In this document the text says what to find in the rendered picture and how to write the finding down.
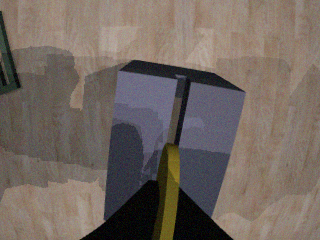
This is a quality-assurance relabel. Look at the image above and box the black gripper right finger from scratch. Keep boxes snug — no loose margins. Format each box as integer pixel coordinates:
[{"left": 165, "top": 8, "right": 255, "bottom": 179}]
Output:
[{"left": 172, "top": 187, "right": 233, "bottom": 240}]

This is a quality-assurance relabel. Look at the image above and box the dark green slotted holder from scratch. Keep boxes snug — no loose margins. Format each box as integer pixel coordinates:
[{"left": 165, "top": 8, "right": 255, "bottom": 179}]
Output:
[{"left": 0, "top": 11, "right": 21, "bottom": 95}]

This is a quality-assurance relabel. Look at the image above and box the dark grey box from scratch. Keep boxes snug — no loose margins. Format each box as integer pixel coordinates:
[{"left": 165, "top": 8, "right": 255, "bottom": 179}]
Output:
[{"left": 124, "top": 60, "right": 235, "bottom": 97}]

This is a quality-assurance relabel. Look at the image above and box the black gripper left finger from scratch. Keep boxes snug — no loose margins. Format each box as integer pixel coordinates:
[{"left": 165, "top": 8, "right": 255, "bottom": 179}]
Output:
[{"left": 80, "top": 180, "right": 160, "bottom": 240}]

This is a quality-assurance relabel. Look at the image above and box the gold coin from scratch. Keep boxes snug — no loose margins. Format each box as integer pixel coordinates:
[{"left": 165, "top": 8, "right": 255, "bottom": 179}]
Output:
[{"left": 152, "top": 143, "right": 180, "bottom": 240}]

